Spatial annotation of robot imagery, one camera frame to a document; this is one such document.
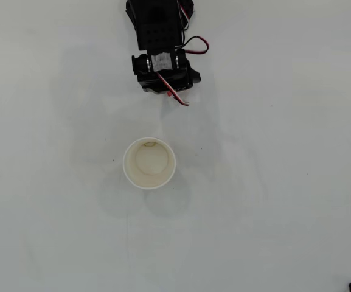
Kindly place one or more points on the tan ribbed paper cup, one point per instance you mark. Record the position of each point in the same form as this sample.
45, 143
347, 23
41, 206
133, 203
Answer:
149, 162

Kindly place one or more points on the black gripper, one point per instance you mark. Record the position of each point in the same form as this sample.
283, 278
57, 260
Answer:
179, 81

